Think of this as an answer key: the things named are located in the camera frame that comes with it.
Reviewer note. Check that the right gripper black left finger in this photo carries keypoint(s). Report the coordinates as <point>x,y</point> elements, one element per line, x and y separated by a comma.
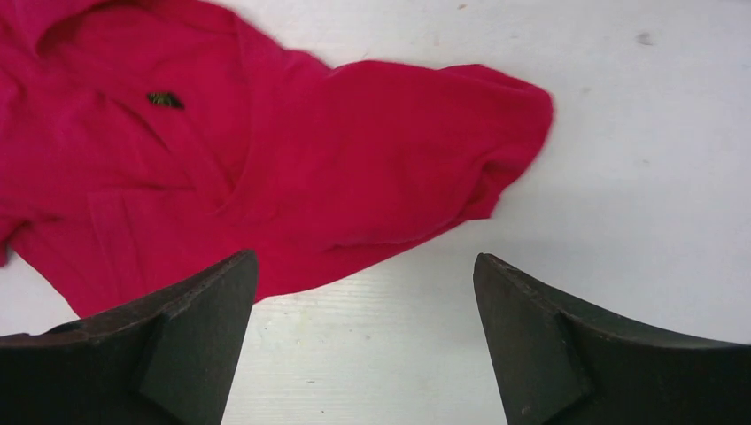
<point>165,358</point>

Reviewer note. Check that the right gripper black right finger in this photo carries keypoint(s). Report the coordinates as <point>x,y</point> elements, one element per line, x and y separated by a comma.
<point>559,359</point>

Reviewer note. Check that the red t-shirt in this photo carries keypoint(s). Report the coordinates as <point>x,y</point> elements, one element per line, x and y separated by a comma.
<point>143,141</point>

